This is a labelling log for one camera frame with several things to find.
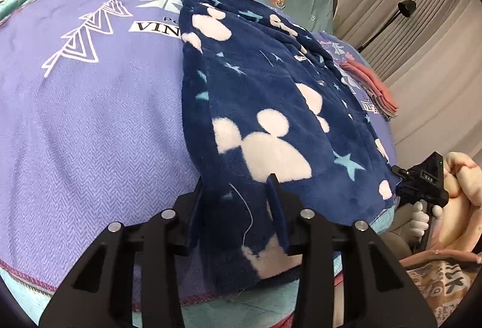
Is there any purple tree-print blanket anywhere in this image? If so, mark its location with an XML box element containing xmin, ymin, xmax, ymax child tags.
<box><xmin>0</xmin><ymin>0</ymin><xmax>400</xmax><ymax>308</ymax></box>

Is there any navy fleece printed garment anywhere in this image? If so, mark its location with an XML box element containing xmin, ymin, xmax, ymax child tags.
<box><xmin>178</xmin><ymin>0</ymin><xmax>400</xmax><ymax>295</ymax></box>

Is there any person's right hand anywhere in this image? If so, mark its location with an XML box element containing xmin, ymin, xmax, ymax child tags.
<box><xmin>410</xmin><ymin>201</ymin><xmax>443</xmax><ymax>238</ymax></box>

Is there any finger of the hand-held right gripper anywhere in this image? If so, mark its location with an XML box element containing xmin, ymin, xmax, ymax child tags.
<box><xmin>391</xmin><ymin>164</ymin><xmax>414</xmax><ymax>206</ymax></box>

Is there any beige printed cloth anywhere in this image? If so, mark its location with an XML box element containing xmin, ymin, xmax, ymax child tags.
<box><xmin>406</xmin><ymin>256</ymin><xmax>482</xmax><ymax>318</ymax></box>

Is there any coral folded garment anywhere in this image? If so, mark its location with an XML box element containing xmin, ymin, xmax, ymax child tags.
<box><xmin>348</xmin><ymin>61</ymin><xmax>397</xmax><ymax>107</ymax></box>

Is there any person's pink fleece clothing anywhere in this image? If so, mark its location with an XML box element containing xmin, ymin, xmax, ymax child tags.
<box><xmin>399</xmin><ymin>152</ymin><xmax>482</xmax><ymax>266</ymax></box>

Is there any grey folded garment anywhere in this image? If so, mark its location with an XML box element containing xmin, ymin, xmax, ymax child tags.
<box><xmin>367</xmin><ymin>89</ymin><xmax>394</xmax><ymax>121</ymax></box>

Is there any black lamp stand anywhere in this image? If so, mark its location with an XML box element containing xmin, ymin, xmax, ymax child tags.
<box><xmin>356</xmin><ymin>0</ymin><xmax>417</xmax><ymax>53</ymax></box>

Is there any pink folded garment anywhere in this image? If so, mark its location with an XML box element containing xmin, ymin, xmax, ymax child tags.
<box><xmin>341</xmin><ymin>62</ymin><xmax>400</xmax><ymax>117</ymax></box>

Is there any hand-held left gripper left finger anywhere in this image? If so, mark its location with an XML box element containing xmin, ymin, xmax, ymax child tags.
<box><xmin>39</xmin><ymin>177</ymin><xmax>206</xmax><ymax>328</ymax></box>

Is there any white pleated curtain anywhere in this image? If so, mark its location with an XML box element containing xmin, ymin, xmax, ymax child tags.
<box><xmin>335</xmin><ymin>0</ymin><xmax>482</xmax><ymax>163</ymax></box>

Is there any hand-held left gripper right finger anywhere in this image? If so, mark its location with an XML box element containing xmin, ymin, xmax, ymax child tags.
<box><xmin>265</xmin><ymin>173</ymin><xmax>439</xmax><ymax>328</ymax></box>

